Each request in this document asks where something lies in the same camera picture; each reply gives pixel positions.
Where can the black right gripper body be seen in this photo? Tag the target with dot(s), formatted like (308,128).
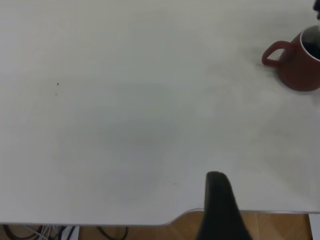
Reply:
(317,6)

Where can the white table frame part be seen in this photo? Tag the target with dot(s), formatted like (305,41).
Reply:
(315,227)

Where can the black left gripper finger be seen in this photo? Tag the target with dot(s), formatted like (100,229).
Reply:
(220,212)

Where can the dark coffee liquid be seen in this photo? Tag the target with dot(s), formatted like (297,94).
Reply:
(313,50)

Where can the white table leg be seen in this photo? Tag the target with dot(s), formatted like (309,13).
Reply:
(72,233)

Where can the red ceramic mug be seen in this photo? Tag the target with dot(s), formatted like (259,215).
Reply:
(297,72)

